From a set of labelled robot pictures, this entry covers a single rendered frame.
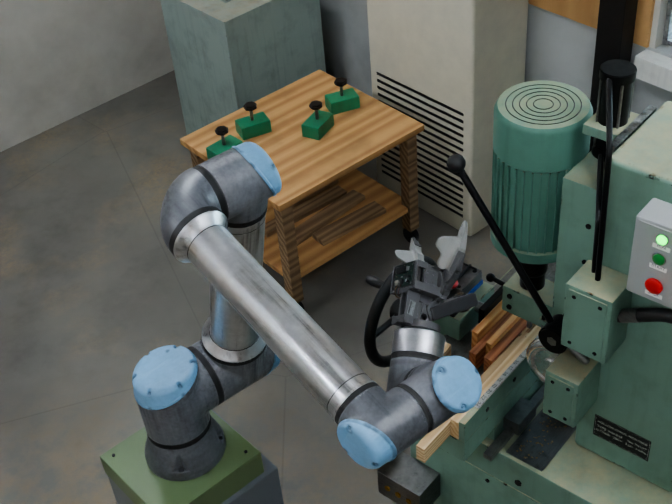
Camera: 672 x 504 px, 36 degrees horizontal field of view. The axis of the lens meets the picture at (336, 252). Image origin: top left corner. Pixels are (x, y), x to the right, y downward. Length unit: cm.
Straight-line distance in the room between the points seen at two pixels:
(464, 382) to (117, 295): 243
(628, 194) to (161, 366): 110
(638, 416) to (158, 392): 100
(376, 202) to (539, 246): 189
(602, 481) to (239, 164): 96
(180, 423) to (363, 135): 157
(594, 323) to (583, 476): 44
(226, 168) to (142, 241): 227
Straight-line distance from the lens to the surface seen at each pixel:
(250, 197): 191
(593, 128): 183
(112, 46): 501
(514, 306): 219
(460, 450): 212
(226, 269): 177
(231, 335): 227
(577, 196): 188
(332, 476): 320
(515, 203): 195
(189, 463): 243
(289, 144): 360
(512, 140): 187
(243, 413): 340
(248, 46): 417
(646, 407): 205
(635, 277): 178
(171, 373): 231
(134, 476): 250
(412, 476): 240
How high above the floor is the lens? 251
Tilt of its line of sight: 40 degrees down
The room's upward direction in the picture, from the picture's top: 5 degrees counter-clockwise
